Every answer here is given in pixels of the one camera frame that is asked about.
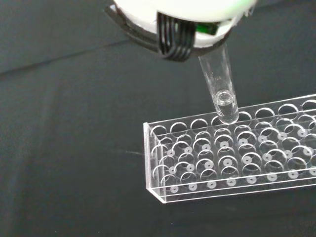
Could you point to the clear acrylic test tube rack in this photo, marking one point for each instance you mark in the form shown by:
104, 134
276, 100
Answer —
222, 158

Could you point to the black bench cloth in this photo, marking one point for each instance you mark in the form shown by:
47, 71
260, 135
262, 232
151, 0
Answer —
74, 148

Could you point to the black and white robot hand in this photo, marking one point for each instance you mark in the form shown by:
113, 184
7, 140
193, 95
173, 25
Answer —
182, 14

